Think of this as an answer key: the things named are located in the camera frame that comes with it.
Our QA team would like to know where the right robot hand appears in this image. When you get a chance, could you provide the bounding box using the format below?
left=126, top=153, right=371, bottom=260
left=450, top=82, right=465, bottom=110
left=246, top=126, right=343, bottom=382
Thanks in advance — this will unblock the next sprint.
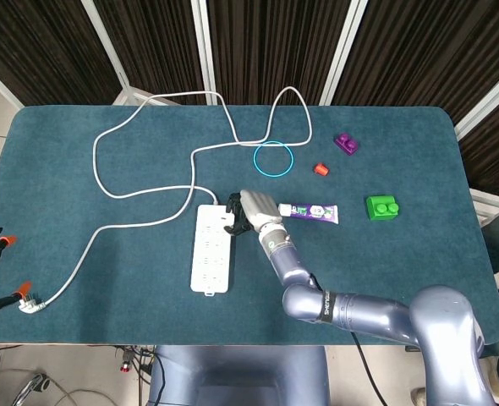
left=225, top=189, right=285, bottom=236

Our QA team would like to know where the white power strip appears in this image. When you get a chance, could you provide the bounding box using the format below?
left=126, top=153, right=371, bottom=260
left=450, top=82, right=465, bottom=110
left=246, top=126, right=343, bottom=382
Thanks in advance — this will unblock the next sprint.
left=189, top=203, right=236, bottom=297

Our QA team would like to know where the purple toothpaste tube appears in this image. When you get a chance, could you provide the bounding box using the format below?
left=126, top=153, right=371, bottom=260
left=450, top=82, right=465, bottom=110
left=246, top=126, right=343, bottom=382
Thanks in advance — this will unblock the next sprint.
left=277, top=202, right=341, bottom=225

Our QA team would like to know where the purple building block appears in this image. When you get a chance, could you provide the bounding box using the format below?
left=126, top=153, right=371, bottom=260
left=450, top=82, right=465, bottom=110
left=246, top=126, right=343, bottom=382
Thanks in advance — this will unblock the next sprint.
left=333, top=133, right=362, bottom=158

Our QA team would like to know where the green building block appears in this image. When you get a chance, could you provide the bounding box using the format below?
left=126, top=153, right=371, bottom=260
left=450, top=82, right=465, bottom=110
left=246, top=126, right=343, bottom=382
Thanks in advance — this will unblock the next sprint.
left=365, top=194, right=403, bottom=222

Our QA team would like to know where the teal table mat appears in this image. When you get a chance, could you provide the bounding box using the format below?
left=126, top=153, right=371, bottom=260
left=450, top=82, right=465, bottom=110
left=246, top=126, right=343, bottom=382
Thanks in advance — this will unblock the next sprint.
left=0, top=104, right=499, bottom=346

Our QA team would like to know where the blue-grey robot torso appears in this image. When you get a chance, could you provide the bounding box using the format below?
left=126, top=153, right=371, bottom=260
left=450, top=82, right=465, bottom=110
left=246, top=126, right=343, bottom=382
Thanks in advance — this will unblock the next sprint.
left=147, top=344, right=331, bottom=406

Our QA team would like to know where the thin blue ring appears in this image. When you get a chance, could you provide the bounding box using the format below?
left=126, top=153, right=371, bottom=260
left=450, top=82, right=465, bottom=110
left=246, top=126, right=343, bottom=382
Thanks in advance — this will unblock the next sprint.
left=252, top=141, right=295, bottom=178

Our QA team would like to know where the white power plug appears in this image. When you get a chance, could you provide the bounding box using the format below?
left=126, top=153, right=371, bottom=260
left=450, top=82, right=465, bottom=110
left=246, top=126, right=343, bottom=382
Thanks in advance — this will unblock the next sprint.
left=18, top=294, right=47, bottom=315

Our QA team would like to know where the white power strip cord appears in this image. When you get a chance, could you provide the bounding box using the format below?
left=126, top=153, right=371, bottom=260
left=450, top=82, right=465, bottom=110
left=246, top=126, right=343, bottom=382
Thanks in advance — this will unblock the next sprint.
left=41, top=86, right=314, bottom=308

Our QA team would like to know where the chrome metal handle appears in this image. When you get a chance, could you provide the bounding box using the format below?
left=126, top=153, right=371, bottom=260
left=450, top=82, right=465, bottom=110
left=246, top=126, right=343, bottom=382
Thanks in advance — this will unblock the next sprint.
left=10, top=371, right=52, bottom=406

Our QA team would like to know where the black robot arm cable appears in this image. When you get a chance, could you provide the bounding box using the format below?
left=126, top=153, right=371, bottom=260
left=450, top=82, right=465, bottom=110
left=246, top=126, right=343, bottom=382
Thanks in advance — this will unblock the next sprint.
left=308, top=273, right=387, bottom=406

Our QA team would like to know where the white partition frame post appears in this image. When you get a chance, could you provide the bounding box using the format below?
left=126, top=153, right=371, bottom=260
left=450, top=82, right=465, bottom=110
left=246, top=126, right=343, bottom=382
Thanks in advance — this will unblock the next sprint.
left=191, top=0, right=217, bottom=106
left=318, top=0, right=369, bottom=106
left=80, top=0, right=149, bottom=106
left=452, top=67, right=499, bottom=140
left=0, top=58, right=25, bottom=107

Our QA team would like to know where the white metal frame stand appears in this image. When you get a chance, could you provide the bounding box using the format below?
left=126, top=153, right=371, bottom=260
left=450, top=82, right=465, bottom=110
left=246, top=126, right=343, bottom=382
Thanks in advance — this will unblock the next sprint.
left=469, top=188, right=499, bottom=232

